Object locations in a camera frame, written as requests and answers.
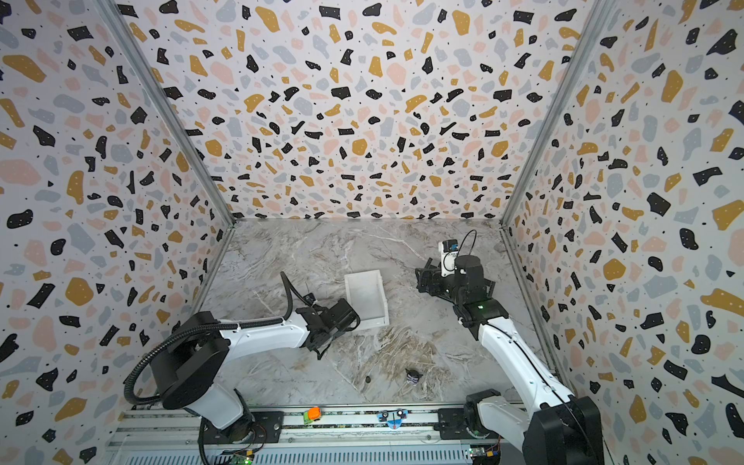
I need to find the right aluminium corner post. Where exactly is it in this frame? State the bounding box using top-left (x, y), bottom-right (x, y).
top-left (501, 0), bottom-right (617, 228)

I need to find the left aluminium corner post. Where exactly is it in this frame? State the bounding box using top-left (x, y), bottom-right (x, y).
top-left (93, 1), bottom-right (236, 228)

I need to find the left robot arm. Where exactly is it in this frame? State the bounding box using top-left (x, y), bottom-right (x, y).
top-left (147, 298), bottom-right (360, 443)

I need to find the small dark bolt object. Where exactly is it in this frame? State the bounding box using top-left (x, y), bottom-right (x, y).
top-left (406, 368), bottom-right (422, 385)

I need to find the white plastic bin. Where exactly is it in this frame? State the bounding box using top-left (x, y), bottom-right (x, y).
top-left (344, 270), bottom-right (389, 331)

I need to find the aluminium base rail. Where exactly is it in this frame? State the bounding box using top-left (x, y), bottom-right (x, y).
top-left (102, 401), bottom-right (528, 464)

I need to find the aluminium corner post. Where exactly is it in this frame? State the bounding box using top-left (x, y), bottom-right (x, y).
top-left (501, 0), bottom-right (617, 228)
top-left (93, 1), bottom-right (236, 228)

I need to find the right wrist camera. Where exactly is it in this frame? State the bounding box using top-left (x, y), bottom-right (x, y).
top-left (438, 239), bottom-right (459, 278)

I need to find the blue small toy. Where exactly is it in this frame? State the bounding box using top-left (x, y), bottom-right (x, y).
top-left (377, 409), bottom-right (408, 430)

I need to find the black corrugated cable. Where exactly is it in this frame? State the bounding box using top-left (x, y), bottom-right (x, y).
top-left (123, 316), bottom-right (286, 406)

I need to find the orange green toy car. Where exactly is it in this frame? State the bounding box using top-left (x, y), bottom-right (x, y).
top-left (302, 407), bottom-right (323, 424)

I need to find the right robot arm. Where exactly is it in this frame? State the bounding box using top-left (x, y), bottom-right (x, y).
top-left (415, 255), bottom-right (605, 464)

